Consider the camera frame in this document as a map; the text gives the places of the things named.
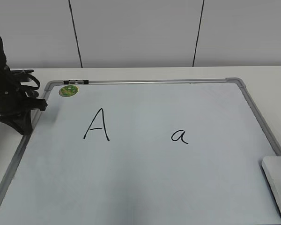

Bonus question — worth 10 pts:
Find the green round magnet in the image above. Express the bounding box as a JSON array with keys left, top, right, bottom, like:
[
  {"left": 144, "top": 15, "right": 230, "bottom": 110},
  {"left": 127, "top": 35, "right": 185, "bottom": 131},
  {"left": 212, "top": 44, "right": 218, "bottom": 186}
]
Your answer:
[{"left": 59, "top": 85, "right": 79, "bottom": 97}]

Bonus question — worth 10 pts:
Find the white whiteboard eraser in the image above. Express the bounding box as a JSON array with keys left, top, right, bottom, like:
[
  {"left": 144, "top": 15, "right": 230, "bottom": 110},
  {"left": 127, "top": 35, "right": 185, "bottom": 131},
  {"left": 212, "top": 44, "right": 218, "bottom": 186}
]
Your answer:
[{"left": 262, "top": 156, "right": 281, "bottom": 214}]

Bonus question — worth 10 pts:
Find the white board with grey frame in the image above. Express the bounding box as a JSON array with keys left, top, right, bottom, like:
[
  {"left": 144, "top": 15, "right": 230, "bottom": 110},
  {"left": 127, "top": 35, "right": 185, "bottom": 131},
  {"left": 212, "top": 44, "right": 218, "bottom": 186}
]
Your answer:
[{"left": 0, "top": 78, "right": 281, "bottom": 225}]

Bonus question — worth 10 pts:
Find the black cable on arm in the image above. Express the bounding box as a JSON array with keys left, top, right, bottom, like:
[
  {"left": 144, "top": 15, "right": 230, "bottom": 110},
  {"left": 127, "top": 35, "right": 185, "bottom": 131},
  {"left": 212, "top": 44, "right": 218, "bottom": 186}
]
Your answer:
[{"left": 11, "top": 72, "right": 41, "bottom": 97}]

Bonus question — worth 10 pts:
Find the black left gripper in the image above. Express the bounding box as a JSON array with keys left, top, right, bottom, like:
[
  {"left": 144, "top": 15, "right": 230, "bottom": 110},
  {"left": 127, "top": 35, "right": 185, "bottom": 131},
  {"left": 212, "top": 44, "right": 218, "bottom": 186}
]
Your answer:
[{"left": 0, "top": 66, "right": 47, "bottom": 135}]

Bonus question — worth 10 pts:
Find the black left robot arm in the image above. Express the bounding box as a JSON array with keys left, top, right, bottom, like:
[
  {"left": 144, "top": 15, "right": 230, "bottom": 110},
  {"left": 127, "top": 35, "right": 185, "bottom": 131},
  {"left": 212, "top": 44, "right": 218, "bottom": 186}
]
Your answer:
[{"left": 0, "top": 37, "right": 47, "bottom": 135}]

